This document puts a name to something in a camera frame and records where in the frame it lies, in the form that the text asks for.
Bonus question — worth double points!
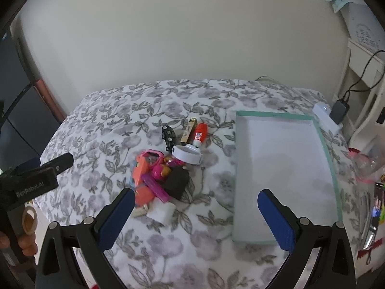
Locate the white power adapter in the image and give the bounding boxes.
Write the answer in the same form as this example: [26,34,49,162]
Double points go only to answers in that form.
[147,202,176,226]

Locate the magenta plastic stick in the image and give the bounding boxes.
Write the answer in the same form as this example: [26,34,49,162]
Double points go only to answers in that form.
[141,173,171,203]

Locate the orange blue toy knife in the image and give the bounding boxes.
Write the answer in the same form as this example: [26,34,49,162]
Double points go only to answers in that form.
[131,155,150,187]

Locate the pink puppy toy figure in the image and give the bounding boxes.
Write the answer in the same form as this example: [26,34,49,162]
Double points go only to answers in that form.
[151,156,185,182]

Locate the pink kids watch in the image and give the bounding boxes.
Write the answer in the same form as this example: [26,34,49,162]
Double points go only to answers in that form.
[140,149,164,170]

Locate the black power adapter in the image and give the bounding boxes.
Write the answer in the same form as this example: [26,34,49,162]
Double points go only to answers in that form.
[162,166,189,200]

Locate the black toy car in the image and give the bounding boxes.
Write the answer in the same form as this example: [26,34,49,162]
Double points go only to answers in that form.
[162,125,176,153]

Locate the gold rectangular lighter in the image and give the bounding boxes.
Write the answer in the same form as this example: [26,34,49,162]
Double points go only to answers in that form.
[180,118,197,145]

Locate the red capped glue bottle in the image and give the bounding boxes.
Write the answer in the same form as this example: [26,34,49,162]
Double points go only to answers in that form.
[192,123,208,147]

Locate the person's left hand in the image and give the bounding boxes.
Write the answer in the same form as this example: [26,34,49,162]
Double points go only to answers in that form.
[0,232,38,256]

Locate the tape roll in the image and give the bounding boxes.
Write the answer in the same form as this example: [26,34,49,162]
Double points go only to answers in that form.
[21,205,38,236]

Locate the teal rimmed white tray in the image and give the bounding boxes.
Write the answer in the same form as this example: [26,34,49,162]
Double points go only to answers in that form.
[232,111,343,244]

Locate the metal scissors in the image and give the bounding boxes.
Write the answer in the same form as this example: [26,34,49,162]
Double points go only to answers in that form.
[359,191,377,250]

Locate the clear plastic bag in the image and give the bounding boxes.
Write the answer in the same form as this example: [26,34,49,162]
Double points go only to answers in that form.
[353,135,384,178]

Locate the white power strip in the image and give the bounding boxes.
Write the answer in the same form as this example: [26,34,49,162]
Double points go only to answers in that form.
[313,102,343,136]

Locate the dark grey power bank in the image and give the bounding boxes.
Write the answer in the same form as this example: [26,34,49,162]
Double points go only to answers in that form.
[330,99,350,125]

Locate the black cable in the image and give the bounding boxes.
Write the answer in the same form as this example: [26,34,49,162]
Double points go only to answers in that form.
[342,49,385,103]

